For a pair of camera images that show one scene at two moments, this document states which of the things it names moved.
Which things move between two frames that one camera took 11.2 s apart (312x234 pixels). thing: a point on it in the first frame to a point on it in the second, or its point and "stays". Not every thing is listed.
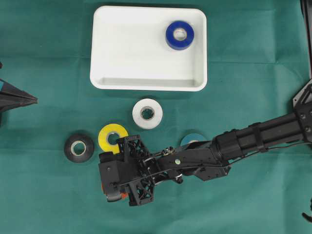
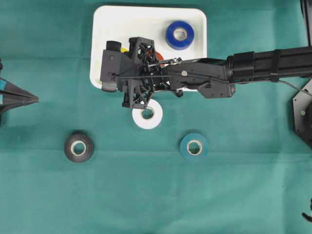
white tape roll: x=149 y=124 stays
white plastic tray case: x=129 y=50 stays
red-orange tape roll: x=124 y=195 to x=159 y=57
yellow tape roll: x=103 y=137 to x=124 y=49
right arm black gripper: x=143 y=169 to x=146 y=75
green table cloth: x=49 y=182 stays
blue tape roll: x=179 y=45 stays
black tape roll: x=76 y=157 stays
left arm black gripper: x=8 y=90 stays
